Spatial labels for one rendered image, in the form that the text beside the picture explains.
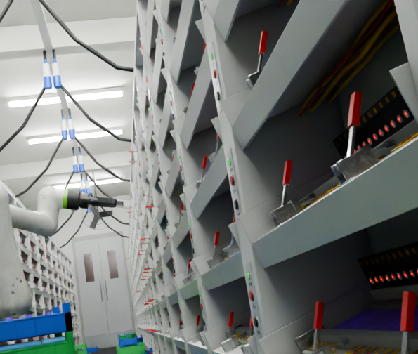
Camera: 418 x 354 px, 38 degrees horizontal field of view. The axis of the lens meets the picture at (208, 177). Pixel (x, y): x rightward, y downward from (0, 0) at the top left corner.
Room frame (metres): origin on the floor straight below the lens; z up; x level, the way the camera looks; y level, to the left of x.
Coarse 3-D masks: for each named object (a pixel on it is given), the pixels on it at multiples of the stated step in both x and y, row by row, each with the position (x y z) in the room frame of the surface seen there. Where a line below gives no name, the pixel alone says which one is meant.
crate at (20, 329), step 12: (0, 324) 1.69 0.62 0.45; (12, 324) 1.71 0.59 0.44; (24, 324) 1.72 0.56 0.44; (36, 324) 1.73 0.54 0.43; (48, 324) 1.75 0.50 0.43; (60, 324) 1.76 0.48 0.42; (0, 336) 1.69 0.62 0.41; (12, 336) 1.71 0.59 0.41; (24, 336) 1.72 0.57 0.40; (36, 336) 1.73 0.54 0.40
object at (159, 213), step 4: (160, 184) 2.48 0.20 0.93; (160, 204) 2.72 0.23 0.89; (164, 204) 2.59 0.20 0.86; (152, 208) 3.07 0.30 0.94; (156, 208) 3.08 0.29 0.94; (160, 208) 2.77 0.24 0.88; (164, 208) 2.64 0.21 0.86; (156, 212) 3.08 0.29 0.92; (160, 212) 2.83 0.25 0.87; (164, 212) 2.71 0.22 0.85; (156, 216) 3.08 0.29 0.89; (160, 216) 2.90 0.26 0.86; (160, 220) 2.96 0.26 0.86; (160, 224) 3.05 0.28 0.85
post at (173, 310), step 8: (136, 72) 3.08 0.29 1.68; (144, 120) 3.08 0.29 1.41; (144, 128) 3.08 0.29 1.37; (152, 144) 3.08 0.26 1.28; (152, 152) 3.08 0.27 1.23; (152, 160) 3.08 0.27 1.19; (152, 184) 3.08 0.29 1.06; (152, 192) 3.08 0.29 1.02; (160, 192) 3.09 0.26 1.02; (160, 200) 3.08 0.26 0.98; (160, 232) 3.08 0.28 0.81; (160, 240) 3.08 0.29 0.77; (160, 256) 3.16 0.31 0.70; (168, 264) 3.08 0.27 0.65; (168, 272) 3.08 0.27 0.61; (168, 280) 3.08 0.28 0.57; (168, 304) 3.08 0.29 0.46; (176, 304) 3.09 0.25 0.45; (176, 312) 3.09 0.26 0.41; (176, 320) 3.08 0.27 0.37; (176, 352) 3.08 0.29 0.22; (184, 352) 3.09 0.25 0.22
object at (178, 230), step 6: (186, 210) 1.94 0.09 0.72; (180, 216) 2.21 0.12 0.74; (186, 216) 1.84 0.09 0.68; (180, 222) 2.20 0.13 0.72; (186, 222) 1.89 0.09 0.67; (168, 228) 2.38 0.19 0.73; (174, 228) 2.39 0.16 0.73; (180, 228) 2.07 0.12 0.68; (186, 228) 1.95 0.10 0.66; (174, 234) 2.27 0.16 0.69; (180, 234) 2.13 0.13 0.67; (186, 234) 2.01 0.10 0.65; (174, 240) 2.35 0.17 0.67; (180, 240) 2.20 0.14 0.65
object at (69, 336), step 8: (56, 336) 1.93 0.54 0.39; (72, 336) 1.77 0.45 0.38; (48, 344) 1.74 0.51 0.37; (56, 344) 1.75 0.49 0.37; (64, 344) 1.76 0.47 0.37; (72, 344) 1.77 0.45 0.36; (0, 352) 1.69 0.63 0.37; (8, 352) 1.70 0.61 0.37; (16, 352) 1.71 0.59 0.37; (24, 352) 1.72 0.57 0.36; (32, 352) 1.73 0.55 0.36; (40, 352) 1.74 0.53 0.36; (48, 352) 1.74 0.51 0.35; (56, 352) 1.75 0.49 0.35; (64, 352) 1.76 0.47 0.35; (72, 352) 1.77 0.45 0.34
